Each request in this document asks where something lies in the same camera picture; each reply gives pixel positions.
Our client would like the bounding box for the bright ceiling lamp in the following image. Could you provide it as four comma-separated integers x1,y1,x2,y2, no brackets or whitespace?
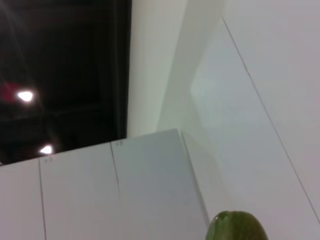
16,90,35,103
38,144,55,155

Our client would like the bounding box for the green cucumber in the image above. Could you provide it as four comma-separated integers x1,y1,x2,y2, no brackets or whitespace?
204,210,270,240

